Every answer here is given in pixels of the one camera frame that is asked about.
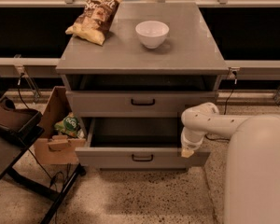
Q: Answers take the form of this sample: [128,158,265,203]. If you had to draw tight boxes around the grey drawer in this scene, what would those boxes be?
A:
[76,118,210,170]
[66,91,217,116]

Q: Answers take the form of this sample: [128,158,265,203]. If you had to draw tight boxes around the grey top drawer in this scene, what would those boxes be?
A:
[66,91,217,116]

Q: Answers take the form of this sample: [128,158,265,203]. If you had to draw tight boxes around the grey drawer cabinet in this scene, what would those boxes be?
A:
[55,1,230,172]

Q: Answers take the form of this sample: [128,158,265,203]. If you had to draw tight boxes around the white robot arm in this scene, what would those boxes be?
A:
[181,103,280,224]

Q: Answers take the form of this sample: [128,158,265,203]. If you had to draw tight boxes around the black tray on table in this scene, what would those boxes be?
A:
[0,97,42,138]

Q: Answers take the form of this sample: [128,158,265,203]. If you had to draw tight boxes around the green snack bag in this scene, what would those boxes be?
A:
[54,112,80,138]

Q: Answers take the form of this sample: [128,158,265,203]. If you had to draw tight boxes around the brown yellow chip bag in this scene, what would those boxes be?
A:
[65,0,123,46]

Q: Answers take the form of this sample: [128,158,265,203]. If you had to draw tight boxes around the cardboard box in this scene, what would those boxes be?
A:
[34,87,85,164]

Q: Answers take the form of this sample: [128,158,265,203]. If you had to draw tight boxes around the white bowl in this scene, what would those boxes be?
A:
[135,21,170,49]

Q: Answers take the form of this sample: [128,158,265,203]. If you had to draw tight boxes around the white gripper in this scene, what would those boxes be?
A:
[181,127,203,158]

